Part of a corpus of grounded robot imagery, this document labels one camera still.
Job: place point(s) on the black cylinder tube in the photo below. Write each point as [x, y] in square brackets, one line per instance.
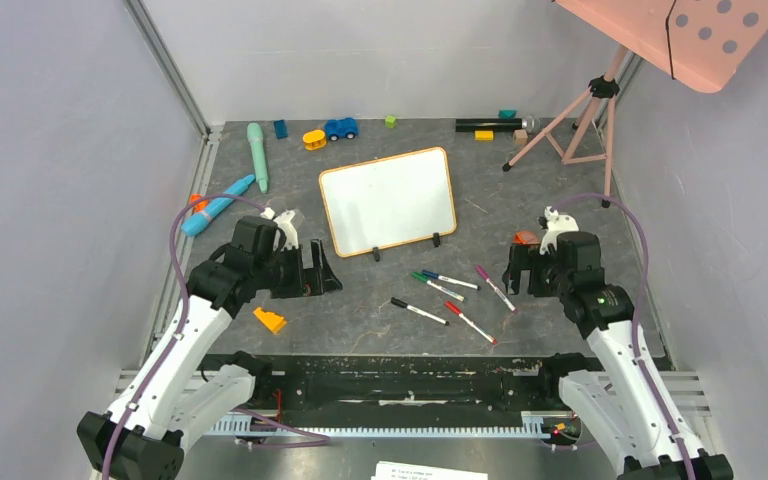
[490, 124]

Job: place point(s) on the beige wooden cube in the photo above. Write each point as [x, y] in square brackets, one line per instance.
[520, 137]

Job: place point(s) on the blue toy car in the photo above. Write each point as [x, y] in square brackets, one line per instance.
[345, 128]

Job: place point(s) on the orange half-round brick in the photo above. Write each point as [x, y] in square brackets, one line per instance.
[527, 238]

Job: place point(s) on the small orange block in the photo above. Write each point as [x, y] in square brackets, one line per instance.
[198, 203]

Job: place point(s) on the light blue toy crayon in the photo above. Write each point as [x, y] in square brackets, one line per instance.
[200, 220]

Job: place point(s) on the black capped marker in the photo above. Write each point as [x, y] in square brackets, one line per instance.
[416, 310]

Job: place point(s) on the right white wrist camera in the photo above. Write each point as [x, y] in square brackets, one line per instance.
[556, 224]

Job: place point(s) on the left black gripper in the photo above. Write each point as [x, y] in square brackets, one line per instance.
[307, 281]

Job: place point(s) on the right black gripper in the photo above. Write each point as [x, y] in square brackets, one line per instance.
[528, 269]

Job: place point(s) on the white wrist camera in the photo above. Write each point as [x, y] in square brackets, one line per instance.
[556, 224]
[287, 222]

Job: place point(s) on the clear round cap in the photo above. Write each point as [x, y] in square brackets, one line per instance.
[531, 123]

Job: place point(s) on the white whiteboard wooden frame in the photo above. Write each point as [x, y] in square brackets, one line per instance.
[389, 202]

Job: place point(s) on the orange wedge block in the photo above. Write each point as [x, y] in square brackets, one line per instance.
[270, 320]

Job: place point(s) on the mint green toy crayon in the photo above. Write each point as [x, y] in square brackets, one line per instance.
[255, 137]

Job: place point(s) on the red capped marker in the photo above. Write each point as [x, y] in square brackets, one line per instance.
[459, 313]

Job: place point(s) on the yellow oval toy brick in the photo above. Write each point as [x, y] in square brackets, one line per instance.
[314, 139]

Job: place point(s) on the green capped marker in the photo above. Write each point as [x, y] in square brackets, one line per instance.
[425, 280]

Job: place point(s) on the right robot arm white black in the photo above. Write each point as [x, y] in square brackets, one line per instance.
[632, 418]

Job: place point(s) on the teal block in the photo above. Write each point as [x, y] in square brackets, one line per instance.
[507, 113]

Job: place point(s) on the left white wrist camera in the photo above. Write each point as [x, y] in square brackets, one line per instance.
[287, 222]

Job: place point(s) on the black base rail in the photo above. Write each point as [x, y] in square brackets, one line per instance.
[345, 391]

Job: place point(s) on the pink music stand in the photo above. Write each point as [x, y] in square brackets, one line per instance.
[699, 44]

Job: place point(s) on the white paper sheet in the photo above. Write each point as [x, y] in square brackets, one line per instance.
[400, 471]

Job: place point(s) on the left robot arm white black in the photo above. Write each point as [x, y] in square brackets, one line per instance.
[146, 431]

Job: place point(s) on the purple capped marker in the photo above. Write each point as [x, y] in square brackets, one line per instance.
[502, 296]

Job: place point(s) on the dark blue brick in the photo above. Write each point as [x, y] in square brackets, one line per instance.
[280, 129]

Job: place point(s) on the yellow flat brick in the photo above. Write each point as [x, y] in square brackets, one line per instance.
[484, 135]

